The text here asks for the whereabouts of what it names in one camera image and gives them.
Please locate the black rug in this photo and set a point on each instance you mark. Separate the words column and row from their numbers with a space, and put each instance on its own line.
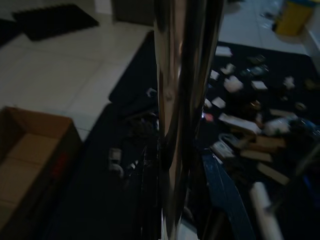
column 7, row 32
column 112, row 200

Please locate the brown cardboard piece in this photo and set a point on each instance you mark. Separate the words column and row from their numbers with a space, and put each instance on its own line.
column 272, row 172

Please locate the white paper roll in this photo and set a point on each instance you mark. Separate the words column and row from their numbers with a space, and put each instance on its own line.
column 260, row 195

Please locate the open brown cardboard box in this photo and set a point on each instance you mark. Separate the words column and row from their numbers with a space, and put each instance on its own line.
column 25, row 155

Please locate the grey cabinet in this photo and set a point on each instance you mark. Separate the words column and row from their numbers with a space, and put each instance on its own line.
column 132, row 12

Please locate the white crumpled tissue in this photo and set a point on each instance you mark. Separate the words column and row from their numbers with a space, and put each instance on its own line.
column 289, row 82

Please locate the beige tape roll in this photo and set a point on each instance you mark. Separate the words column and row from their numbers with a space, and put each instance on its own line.
column 296, row 106

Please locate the long white box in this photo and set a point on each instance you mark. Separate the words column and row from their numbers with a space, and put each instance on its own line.
column 223, row 51

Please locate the white crumpled plastic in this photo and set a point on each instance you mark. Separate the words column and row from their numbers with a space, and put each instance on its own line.
column 233, row 83

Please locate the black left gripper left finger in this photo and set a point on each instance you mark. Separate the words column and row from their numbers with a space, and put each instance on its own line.
column 150, row 200

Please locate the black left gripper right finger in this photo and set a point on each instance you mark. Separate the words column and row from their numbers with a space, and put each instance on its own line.
column 220, row 200

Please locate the white flat carton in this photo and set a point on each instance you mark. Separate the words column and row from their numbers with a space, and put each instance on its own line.
column 240, row 122

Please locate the yellow bin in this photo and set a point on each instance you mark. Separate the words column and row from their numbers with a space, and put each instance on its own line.
column 292, row 20

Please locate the black foam mat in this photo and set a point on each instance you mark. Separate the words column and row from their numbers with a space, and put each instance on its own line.
column 55, row 21

